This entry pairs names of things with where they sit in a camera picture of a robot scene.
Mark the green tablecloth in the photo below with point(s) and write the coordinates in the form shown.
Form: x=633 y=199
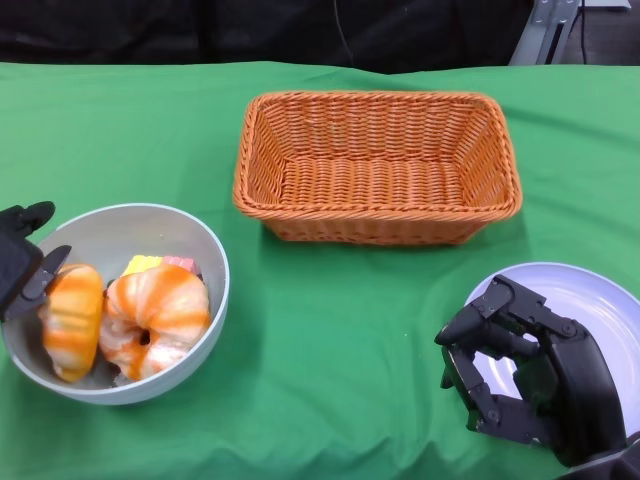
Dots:
x=150 y=150

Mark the grey metal stand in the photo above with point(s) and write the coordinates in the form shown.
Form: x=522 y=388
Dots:
x=537 y=40

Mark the oblong orange striped bread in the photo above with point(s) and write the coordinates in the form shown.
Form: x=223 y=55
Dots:
x=75 y=320

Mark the grey round bowl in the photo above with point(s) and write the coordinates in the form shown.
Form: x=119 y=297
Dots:
x=125 y=235

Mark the yellow cake slice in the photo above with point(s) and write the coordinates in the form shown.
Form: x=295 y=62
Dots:
x=142 y=264

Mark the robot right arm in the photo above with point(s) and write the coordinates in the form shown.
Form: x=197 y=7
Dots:
x=615 y=465

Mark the lavender round plate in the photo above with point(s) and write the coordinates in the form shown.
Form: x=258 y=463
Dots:
x=590 y=290

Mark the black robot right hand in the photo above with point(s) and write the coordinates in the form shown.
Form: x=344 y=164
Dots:
x=575 y=385

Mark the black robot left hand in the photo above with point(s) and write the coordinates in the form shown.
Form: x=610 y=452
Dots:
x=15 y=260

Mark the orange wicker basket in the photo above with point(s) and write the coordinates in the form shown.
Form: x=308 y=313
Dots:
x=370 y=190

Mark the pink cake slice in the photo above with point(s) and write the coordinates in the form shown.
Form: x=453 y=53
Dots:
x=182 y=262

